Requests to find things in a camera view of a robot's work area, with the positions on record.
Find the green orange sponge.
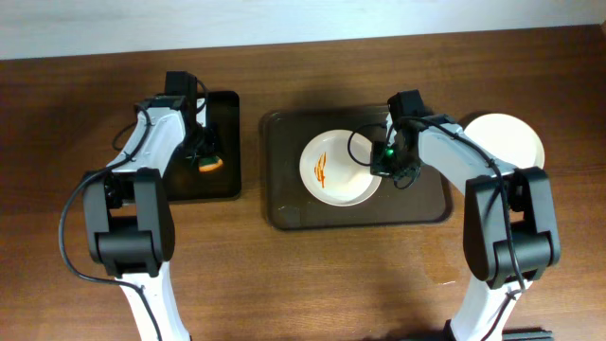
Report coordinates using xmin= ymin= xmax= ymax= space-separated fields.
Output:
xmin=198 ymin=155 xmax=223 ymax=173

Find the small black tray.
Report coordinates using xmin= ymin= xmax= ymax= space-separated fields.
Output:
xmin=163 ymin=91 xmax=241 ymax=203

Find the white plate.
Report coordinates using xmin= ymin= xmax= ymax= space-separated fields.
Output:
xmin=507 ymin=143 xmax=545 ymax=169
xmin=464 ymin=113 xmax=543 ymax=162
xmin=299 ymin=130 xmax=382 ymax=206

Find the white plate back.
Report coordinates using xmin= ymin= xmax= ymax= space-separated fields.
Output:
xmin=464 ymin=113 xmax=543 ymax=162

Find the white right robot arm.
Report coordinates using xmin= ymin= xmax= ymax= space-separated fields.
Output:
xmin=370 ymin=90 xmax=561 ymax=340

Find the large brown tray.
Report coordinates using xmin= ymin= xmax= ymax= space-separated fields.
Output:
xmin=259 ymin=105 xmax=453 ymax=231

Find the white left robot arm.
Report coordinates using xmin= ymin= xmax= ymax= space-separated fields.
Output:
xmin=78 ymin=71 xmax=223 ymax=340

